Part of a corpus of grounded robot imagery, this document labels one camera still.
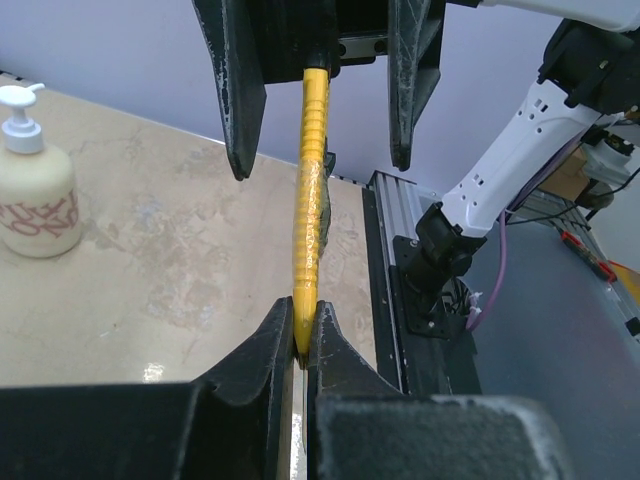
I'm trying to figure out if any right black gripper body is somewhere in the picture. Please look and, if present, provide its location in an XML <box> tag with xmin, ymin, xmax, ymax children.
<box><xmin>259</xmin><ymin>0</ymin><xmax>389</xmax><ymax>84</ymax></box>

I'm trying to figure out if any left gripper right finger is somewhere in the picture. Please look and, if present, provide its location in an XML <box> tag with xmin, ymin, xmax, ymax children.
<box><xmin>307</xmin><ymin>301</ymin><xmax>575</xmax><ymax>479</ymax></box>

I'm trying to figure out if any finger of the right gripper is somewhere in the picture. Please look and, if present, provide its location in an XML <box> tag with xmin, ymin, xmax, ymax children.
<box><xmin>387</xmin><ymin>0</ymin><xmax>444</xmax><ymax>171</ymax></box>
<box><xmin>192</xmin><ymin>0</ymin><xmax>266</xmax><ymax>181</ymax></box>

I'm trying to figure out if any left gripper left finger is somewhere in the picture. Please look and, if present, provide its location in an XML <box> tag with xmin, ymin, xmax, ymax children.
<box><xmin>1</xmin><ymin>298</ymin><xmax>294</xmax><ymax>479</ymax></box>

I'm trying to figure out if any yellow utility knife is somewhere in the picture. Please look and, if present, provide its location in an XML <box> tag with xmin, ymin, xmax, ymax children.
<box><xmin>292</xmin><ymin>68</ymin><xmax>329</xmax><ymax>367</ymax></box>

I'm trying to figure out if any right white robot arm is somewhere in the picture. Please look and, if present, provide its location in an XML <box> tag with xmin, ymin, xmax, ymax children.
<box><xmin>193</xmin><ymin>1</ymin><xmax>639</xmax><ymax>325</ymax></box>

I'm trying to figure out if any cream lotion pump bottle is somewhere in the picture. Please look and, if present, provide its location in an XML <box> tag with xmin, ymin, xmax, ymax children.
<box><xmin>1</xmin><ymin>84</ymin><xmax>81</xmax><ymax>258</ymax></box>

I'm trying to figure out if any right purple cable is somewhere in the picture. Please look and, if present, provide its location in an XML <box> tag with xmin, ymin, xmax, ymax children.
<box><xmin>464</xmin><ymin>139</ymin><xmax>581</xmax><ymax>331</ymax></box>

